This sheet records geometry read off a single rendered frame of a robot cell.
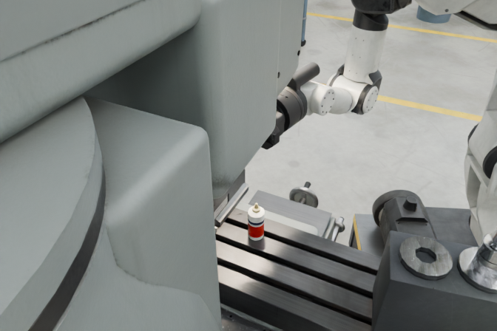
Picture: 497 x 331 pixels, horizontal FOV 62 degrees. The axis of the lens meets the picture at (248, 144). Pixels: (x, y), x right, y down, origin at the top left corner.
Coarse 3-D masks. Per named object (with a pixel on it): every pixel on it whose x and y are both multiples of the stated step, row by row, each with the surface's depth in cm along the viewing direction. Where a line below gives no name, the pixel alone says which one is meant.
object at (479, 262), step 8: (480, 248) 69; (480, 256) 69; (488, 256) 68; (472, 264) 72; (480, 264) 70; (488, 264) 68; (496, 264) 68; (480, 272) 70; (488, 272) 69; (496, 272) 69
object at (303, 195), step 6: (300, 186) 155; (306, 186) 155; (294, 192) 156; (300, 192) 156; (306, 192) 154; (312, 192) 154; (294, 198) 159; (300, 198) 157; (306, 198) 156; (312, 198) 154; (306, 204) 158; (312, 204) 156
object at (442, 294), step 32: (384, 256) 82; (416, 256) 75; (448, 256) 74; (384, 288) 76; (416, 288) 71; (448, 288) 70; (480, 288) 69; (384, 320) 78; (416, 320) 75; (448, 320) 73; (480, 320) 71
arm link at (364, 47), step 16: (352, 32) 108; (368, 32) 104; (384, 32) 106; (352, 48) 109; (368, 48) 107; (352, 64) 111; (368, 64) 109; (352, 80) 113; (368, 80) 111; (368, 96) 110
